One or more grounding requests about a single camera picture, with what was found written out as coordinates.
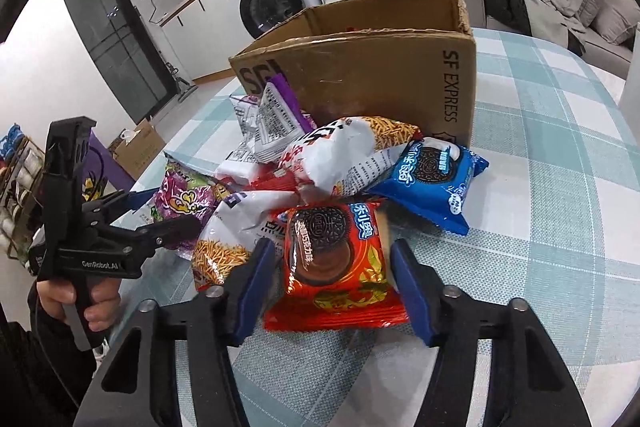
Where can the white plastic bin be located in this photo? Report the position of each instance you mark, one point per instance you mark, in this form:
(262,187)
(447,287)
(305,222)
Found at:
(629,103)

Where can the blue Oreo snack packet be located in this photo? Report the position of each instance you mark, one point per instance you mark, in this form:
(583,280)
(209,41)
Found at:
(432,179)

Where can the brown cardboard SF box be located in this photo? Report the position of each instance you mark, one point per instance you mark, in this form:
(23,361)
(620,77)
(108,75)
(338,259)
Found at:
(408,60)

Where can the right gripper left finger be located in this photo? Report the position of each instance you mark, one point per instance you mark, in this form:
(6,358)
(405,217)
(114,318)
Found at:
(136,385)

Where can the checked teal tablecloth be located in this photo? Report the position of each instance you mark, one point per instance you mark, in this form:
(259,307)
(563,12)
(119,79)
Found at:
(553,220)

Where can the purple bag on floor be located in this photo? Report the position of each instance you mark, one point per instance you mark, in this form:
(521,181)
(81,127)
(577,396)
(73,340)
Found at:
(101,171)

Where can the silver purple snack bag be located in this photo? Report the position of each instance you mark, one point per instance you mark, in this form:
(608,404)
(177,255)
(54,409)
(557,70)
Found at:
(271,122)

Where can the pile of clothes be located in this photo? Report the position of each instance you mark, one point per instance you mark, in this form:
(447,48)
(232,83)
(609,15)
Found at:
(535,1)

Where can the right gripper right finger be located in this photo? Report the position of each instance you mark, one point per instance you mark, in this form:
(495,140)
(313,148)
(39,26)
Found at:
(529,383)

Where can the purple chip bag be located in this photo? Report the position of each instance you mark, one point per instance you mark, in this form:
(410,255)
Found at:
(183,191)

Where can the small white red packet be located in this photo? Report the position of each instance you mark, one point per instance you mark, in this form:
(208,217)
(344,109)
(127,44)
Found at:
(246,164)

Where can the white orange noodle snack bag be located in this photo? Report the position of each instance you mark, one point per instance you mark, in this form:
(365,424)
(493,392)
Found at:
(233,231)

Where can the grey cushion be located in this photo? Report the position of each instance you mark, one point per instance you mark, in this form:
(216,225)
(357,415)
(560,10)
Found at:
(617,20)

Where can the small cardboard box on floor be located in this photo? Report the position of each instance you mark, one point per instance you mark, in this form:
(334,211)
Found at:
(134,150)

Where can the black glass door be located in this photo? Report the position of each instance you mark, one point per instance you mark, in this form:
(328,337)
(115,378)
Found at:
(120,46)

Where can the person's left hand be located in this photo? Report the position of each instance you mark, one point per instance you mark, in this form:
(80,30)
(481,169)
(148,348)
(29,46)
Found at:
(105,298)

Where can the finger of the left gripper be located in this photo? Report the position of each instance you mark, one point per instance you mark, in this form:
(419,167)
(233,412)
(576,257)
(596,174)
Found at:
(140,244)
(115,205)

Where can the red Oreo snack packet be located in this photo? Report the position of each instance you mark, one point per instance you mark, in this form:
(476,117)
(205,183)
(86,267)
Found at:
(336,270)

